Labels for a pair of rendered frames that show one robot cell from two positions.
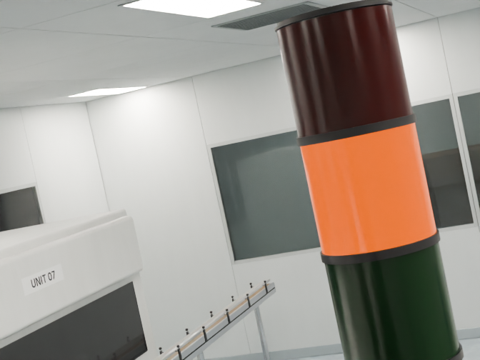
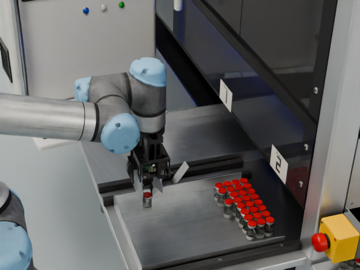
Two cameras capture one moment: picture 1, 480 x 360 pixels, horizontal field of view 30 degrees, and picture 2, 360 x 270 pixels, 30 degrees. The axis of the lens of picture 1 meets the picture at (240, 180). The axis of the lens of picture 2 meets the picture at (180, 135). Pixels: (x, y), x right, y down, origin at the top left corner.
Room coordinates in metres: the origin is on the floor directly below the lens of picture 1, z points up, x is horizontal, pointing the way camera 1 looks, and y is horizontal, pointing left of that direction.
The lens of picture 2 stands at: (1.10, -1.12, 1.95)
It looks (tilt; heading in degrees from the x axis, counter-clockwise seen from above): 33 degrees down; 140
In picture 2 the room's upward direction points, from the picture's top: 1 degrees clockwise
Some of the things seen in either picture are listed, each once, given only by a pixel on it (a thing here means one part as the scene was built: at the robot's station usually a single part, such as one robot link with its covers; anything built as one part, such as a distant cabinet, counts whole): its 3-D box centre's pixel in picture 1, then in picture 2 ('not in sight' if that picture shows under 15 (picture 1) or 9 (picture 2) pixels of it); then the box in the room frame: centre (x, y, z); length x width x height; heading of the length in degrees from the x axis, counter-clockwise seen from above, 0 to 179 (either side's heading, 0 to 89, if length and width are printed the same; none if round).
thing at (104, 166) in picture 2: not in sight; (189, 184); (0.03, -0.20, 0.87); 0.70 x 0.48 x 0.02; 160
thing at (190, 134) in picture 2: not in sight; (194, 137); (-0.10, -0.08, 0.90); 0.34 x 0.26 x 0.04; 70
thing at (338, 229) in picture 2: not in sight; (340, 237); (0.49, -0.17, 0.99); 0.08 x 0.07 x 0.07; 70
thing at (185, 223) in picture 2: not in sight; (195, 220); (0.18, -0.30, 0.90); 0.34 x 0.26 x 0.04; 69
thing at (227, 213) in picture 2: not in sight; (228, 208); (0.20, -0.22, 0.90); 0.02 x 0.02 x 0.05
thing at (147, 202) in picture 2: not in sight; (147, 202); (0.08, -0.37, 0.92); 0.02 x 0.02 x 0.04
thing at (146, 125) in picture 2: not in sight; (149, 117); (0.09, -0.38, 1.17); 0.08 x 0.08 x 0.05
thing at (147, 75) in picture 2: not in sight; (147, 86); (0.09, -0.38, 1.25); 0.09 x 0.08 x 0.11; 69
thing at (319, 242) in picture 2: not in sight; (321, 241); (0.48, -0.21, 0.99); 0.04 x 0.04 x 0.04; 70
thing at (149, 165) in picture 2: not in sight; (149, 149); (0.10, -0.38, 1.09); 0.09 x 0.08 x 0.12; 159
